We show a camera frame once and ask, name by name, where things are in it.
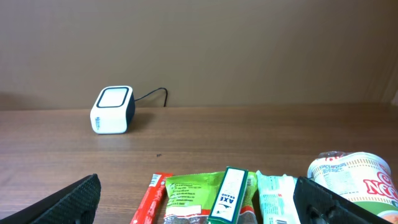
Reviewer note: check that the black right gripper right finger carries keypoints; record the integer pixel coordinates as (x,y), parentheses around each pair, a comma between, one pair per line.
(316,204)

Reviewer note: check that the green white small box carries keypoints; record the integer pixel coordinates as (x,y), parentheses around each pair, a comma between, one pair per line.
(229,199)

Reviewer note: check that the cup noodles container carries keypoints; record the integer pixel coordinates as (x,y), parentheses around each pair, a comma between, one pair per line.
(360,177)

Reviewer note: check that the green snack packet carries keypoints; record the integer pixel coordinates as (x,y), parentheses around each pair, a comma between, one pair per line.
(191,198)

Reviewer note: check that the red snack packet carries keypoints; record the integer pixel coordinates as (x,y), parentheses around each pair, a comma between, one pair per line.
(147,209)

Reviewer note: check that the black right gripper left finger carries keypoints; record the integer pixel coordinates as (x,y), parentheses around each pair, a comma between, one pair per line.
(74,204)

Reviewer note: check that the light blue snack packet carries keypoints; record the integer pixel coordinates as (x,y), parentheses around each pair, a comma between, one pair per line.
(276,199)

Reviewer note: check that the white barcode scanner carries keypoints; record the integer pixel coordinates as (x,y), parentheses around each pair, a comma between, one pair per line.
(113,110)

